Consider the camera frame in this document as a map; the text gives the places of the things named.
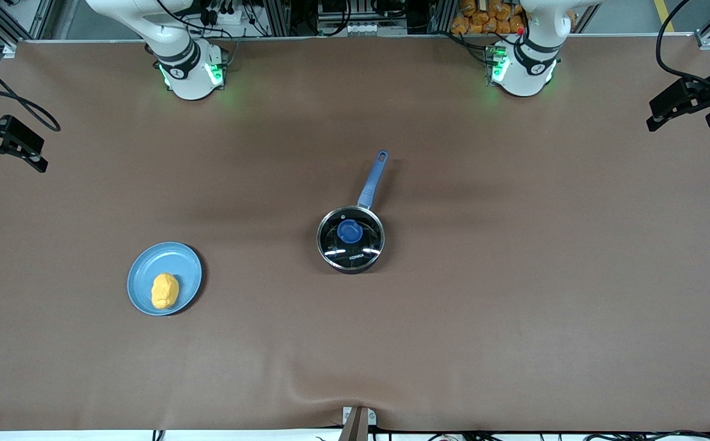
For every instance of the yellow potato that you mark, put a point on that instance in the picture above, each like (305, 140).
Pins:
(165, 291)

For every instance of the glass lid with blue knob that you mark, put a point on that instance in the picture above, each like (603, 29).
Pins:
(350, 231)

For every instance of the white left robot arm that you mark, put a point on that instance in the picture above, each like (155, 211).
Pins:
(529, 70)

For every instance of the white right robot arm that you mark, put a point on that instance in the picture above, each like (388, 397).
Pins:
(183, 70)

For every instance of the blue round plate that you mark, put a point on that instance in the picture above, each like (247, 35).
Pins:
(174, 263)

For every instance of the bag of orange items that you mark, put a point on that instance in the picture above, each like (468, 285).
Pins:
(483, 18)

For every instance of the white power strip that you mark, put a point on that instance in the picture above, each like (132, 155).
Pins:
(227, 15)

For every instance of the brown table mat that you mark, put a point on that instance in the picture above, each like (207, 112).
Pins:
(514, 306)

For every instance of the grey connector block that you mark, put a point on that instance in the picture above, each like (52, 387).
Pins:
(364, 28)

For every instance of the metal table edge bracket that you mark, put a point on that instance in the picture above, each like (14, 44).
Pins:
(358, 425)

